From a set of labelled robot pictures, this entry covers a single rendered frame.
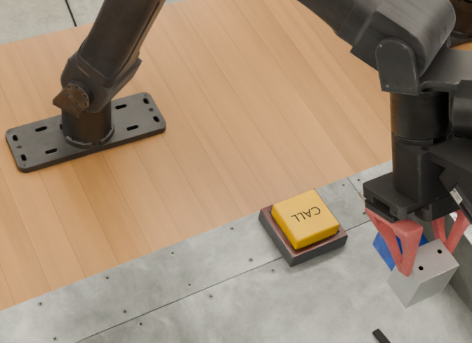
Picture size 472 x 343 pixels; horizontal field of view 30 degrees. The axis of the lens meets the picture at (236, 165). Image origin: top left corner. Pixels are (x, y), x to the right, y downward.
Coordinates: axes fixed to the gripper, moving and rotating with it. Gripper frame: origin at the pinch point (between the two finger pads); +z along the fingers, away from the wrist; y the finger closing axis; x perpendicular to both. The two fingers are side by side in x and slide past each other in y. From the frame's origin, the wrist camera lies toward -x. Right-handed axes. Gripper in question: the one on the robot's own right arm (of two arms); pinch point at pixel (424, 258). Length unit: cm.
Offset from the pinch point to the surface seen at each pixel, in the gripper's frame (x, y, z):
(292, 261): 16.9, -6.0, 6.6
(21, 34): 173, 4, 18
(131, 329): 18.3, -26.4, 7.9
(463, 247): 5.8, 10.3, 5.8
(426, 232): 12.3, 10.4, 6.9
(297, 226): 18.3, -4.0, 3.3
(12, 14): 181, 5, 14
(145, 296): 21.1, -23.2, 6.4
